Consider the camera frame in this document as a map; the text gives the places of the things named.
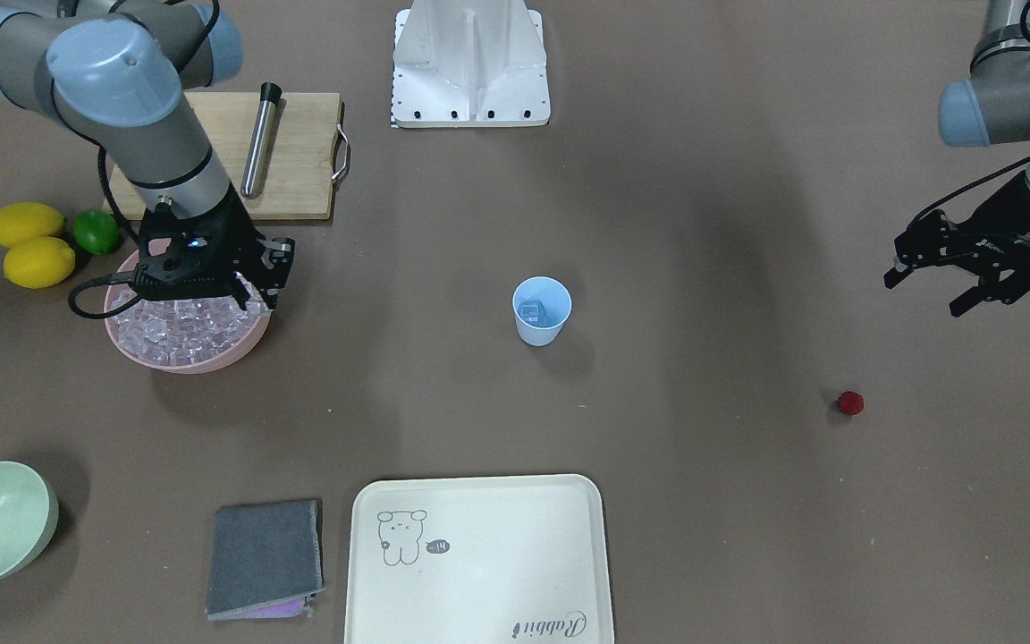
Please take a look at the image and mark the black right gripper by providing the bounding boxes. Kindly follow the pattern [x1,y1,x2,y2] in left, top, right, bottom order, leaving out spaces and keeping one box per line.
[151,189,297,310]

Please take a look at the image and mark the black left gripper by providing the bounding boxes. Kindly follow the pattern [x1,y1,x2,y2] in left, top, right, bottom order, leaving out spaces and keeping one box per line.
[883,173,1030,318]

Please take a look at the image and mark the clear ice cube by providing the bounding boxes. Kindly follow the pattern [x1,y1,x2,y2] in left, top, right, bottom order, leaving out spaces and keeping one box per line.
[518,299,551,327]

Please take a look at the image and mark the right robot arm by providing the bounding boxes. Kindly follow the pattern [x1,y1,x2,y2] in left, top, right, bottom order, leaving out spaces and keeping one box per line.
[0,1,294,309]

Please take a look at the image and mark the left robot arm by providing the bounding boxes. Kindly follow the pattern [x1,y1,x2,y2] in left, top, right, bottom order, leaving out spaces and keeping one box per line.
[883,1,1030,317]

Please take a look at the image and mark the pink bowl of ice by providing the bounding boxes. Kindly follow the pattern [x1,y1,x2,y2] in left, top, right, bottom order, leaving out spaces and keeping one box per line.
[104,285,273,374]

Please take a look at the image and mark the blue plastic cup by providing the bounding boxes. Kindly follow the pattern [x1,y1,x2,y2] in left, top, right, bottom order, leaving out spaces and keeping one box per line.
[511,276,572,347]

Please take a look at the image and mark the metal rod with black tip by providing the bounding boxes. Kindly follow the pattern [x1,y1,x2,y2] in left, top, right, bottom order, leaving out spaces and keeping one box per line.
[240,81,283,199]

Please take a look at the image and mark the wooden cutting board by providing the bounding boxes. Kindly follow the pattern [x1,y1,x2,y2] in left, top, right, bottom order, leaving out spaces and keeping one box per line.
[110,91,341,225]

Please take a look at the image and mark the red strawberry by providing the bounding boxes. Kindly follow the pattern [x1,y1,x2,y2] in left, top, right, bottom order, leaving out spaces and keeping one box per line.
[835,389,865,417]

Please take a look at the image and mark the green lime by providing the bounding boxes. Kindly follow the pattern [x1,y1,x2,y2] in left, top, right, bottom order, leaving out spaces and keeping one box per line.
[72,208,121,255]

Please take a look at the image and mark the yellow lemon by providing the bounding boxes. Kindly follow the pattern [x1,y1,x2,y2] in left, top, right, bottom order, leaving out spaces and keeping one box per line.
[0,201,65,249]
[3,236,77,289]

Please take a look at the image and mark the grey folded cloth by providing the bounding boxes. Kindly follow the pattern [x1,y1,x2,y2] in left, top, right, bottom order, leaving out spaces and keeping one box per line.
[205,498,325,621]

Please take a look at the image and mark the cream rabbit tray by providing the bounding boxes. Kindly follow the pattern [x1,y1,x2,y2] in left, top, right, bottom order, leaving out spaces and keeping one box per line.
[344,473,616,643]

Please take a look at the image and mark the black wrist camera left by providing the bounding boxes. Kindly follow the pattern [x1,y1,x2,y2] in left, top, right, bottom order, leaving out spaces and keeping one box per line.
[894,209,1006,275]

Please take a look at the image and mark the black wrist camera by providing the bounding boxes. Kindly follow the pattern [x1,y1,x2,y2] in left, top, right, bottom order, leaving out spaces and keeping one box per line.
[894,209,1006,275]
[130,204,249,309]

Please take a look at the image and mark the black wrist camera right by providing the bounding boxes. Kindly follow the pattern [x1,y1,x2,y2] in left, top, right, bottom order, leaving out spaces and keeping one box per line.
[130,204,249,309]

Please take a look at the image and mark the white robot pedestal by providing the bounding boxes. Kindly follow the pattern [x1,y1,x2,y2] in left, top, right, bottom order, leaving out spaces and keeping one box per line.
[390,1,552,128]

